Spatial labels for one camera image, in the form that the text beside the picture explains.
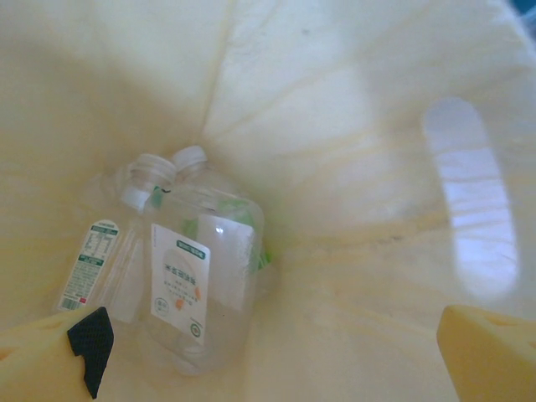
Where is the white label green logo bottle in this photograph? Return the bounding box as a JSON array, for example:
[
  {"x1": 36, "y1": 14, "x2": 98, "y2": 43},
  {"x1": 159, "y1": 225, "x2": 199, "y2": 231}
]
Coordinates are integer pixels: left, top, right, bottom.
[{"x1": 142, "y1": 152, "x2": 265, "y2": 377}]

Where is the green label clear bottle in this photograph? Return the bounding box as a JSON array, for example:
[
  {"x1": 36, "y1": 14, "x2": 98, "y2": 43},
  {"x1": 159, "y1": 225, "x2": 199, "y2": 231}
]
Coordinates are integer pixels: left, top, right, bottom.
[{"x1": 170, "y1": 144, "x2": 276, "y2": 273}]

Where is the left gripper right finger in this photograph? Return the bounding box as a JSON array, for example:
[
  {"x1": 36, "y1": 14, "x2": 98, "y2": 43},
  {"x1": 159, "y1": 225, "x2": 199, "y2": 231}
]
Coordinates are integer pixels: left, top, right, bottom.
[{"x1": 435, "y1": 304, "x2": 536, "y2": 402}]

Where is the translucent yellow plastic bin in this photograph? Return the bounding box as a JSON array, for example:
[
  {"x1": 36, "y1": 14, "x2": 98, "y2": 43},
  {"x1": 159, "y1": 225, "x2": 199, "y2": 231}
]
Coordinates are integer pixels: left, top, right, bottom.
[{"x1": 0, "y1": 0, "x2": 536, "y2": 402}]

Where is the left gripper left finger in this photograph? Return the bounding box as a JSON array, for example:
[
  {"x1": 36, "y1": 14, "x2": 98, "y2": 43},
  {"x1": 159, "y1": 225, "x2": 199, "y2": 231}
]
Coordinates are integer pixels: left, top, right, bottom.
[{"x1": 0, "y1": 305, "x2": 115, "y2": 402}]

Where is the clear bottle white nutrition label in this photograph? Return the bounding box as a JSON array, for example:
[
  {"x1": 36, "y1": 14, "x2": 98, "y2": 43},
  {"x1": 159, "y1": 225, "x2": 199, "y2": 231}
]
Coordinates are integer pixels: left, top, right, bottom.
[{"x1": 54, "y1": 183, "x2": 152, "y2": 326}]

